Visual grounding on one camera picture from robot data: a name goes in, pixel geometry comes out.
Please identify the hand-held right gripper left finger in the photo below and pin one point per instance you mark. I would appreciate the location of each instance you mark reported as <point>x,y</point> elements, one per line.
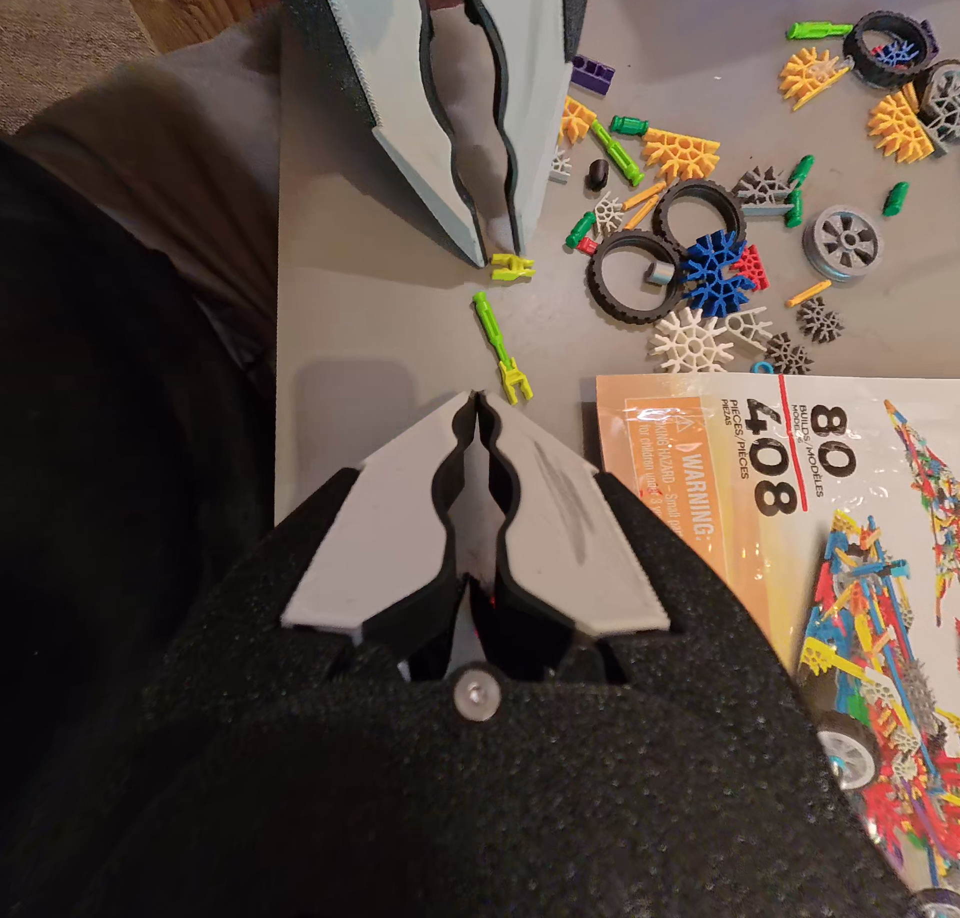
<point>375,550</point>

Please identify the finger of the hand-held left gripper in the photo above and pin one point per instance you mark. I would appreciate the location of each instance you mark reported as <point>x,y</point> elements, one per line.
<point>532,70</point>
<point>397,70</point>

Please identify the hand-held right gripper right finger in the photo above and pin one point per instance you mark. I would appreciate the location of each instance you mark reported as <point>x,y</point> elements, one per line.
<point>577,558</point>

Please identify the lime green rod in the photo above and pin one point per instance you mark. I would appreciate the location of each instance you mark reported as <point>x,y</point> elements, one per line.
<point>489,325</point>
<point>817,31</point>
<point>619,153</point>

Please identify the purple connector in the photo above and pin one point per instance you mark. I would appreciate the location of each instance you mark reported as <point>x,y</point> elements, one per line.
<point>592,74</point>

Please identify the pale grey small connector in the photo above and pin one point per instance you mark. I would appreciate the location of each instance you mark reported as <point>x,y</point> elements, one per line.
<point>609,214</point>
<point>561,168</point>

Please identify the green short rod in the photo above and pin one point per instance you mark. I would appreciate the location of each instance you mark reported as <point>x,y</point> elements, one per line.
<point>628,125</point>
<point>895,199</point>
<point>793,207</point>
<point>579,232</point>
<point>801,170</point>

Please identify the small black cylinder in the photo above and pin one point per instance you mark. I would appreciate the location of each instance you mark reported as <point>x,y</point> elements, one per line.
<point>598,174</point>

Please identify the yellow toy rod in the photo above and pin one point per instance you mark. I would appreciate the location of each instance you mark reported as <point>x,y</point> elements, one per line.
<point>808,293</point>
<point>645,196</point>
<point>640,213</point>

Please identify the small red toy piece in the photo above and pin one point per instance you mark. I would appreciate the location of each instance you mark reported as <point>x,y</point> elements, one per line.
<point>589,245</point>

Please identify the black toy tire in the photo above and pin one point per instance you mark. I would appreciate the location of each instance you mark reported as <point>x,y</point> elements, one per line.
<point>600,280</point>
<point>855,55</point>
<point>664,220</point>

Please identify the white snowflake connector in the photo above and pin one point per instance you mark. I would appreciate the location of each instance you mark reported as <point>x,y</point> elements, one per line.
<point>691,333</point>

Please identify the blue snowflake connector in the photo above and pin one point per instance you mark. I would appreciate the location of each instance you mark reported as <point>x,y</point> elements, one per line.
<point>712,252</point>
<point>716,292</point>

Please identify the grey fan connector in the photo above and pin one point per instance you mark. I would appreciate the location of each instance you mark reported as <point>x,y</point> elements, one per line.
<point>761,187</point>

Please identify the pale grey toy rod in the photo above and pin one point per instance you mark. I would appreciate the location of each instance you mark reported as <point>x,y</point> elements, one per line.
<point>765,208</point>

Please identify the white fan connector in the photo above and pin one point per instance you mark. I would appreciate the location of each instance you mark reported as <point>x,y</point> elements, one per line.
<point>750,325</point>

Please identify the dark grey snowflake connector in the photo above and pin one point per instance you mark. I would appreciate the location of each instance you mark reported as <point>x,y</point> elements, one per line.
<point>789,354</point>
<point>820,320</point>

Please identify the red fan connector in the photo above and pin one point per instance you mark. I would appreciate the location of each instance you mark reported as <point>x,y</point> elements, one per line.
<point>752,267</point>

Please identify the grey wheel hub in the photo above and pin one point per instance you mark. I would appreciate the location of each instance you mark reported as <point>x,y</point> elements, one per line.
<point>814,254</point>

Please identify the small blue connector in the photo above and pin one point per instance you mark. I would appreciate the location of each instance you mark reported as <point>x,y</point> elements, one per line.
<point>896,53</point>

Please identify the small purple toy piece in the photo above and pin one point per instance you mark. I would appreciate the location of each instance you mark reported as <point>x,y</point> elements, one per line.
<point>930,37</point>

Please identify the grey spoked wheel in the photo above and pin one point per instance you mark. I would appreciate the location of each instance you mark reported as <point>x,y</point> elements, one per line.
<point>941,100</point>

